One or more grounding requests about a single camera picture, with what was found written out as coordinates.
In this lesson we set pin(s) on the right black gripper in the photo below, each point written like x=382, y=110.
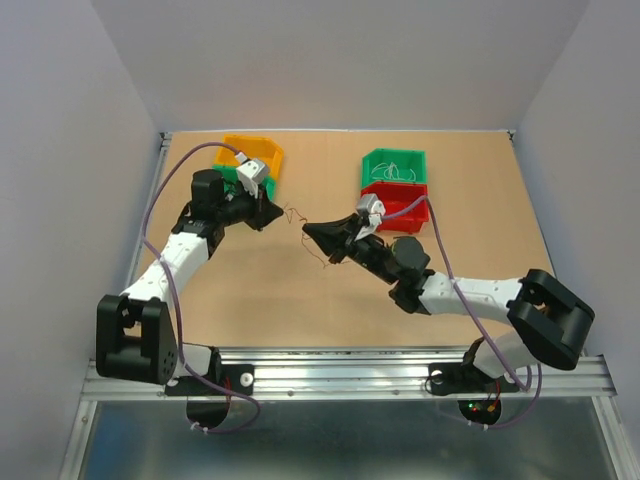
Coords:
x=334, y=236

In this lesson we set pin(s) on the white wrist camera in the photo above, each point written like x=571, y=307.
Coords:
x=251, y=172
x=370, y=210

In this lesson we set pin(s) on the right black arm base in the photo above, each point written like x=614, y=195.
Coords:
x=454, y=378

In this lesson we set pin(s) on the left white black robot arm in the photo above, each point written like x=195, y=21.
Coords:
x=135, y=337

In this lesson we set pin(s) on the aluminium rail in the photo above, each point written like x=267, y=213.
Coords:
x=309, y=374
x=156, y=176

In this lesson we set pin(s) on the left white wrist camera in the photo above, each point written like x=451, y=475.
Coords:
x=251, y=172

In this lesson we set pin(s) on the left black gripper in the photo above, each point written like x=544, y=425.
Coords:
x=264, y=211

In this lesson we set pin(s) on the aluminium front rail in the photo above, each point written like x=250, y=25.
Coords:
x=309, y=374

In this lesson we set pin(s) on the aluminium left side rail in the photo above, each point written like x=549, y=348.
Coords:
x=156, y=176

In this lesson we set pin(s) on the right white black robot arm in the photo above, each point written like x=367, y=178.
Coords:
x=549, y=322

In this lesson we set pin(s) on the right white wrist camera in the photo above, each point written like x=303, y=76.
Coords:
x=370, y=210

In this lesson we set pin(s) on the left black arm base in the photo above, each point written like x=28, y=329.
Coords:
x=238, y=378

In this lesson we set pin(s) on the yellow plastic bin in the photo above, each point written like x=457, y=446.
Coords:
x=262, y=148

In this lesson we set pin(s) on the green plastic bin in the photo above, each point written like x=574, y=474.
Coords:
x=394, y=165
x=232, y=185

